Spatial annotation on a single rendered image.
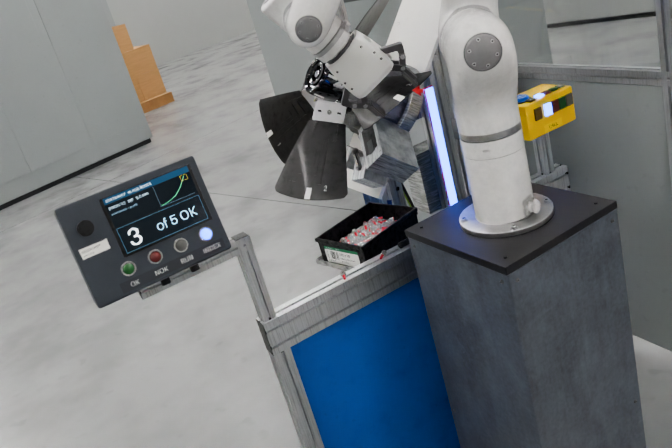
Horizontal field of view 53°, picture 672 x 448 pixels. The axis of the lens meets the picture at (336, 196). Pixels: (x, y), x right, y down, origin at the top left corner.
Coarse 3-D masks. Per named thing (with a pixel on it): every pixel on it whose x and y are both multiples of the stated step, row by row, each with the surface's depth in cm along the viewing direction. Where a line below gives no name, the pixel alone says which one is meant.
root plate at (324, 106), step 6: (318, 102) 189; (324, 102) 188; (330, 102) 188; (336, 102) 188; (318, 108) 188; (324, 108) 188; (330, 108) 188; (336, 108) 188; (342, 108) 187; (318, 114) 188; (324, 114) 187; (330, 114) 187; (336, 114) 187; (342, 114) 187; (324, 120) 187; (330, 120) 187; (336, 120) 187; (342, 120) 186
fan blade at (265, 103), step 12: (276, 96) 206; (288, 96) 202; (300, 96) 199; (264, 108) 212; (276, 108) 207; (288, 108) 203; (300, 108) 201; (312, 108) 198; (264, 120) 214; (276, 120) 209; (288, 120) 205; (300, 120) 203; (276, 132) 211; (288, 132) 207; (300, 132) 205; (288, 144) 209; (288, 156) 210
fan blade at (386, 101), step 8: (424, 72) 166; (384, 80) 173; (392, 80) 171; (400, 80) 169; (424, 80) 162; (376, 88) 169; (384, 88) 168; (392, 88) 166; (400, 88) 164; (408, 88) 163; (352, 96) 171; (368, 96) 168; (376, 96) 166; (384, 96) 165; (392, 96) 163; (384, 104) 162; (392, 104) 161; (360, 112) 165; (368, 112) 163; (360, 120) 163; (368, 120) 161; (376, 120) 160; (368, 128) 160
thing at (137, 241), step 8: (128, 224) 119; (136, 224) 119; (144, 224) 120; (120, 232) 118; (128, 232) 118; (136, 232) 119; (144, 232) 120; (128, 240) 118; (136, 240) 119; (144, 240) 119; (152, 240) 120; (128, 248) 118; (136, 248) 119
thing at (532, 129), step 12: (528, 96) 165; (552, 96) 162; (528, 108) 160; (564, 108) 165; (528, 120) 160; (540, 120) 162; (552, 120) 164; (564, 120) 166; (528, 132) 161; (540, 132) 163
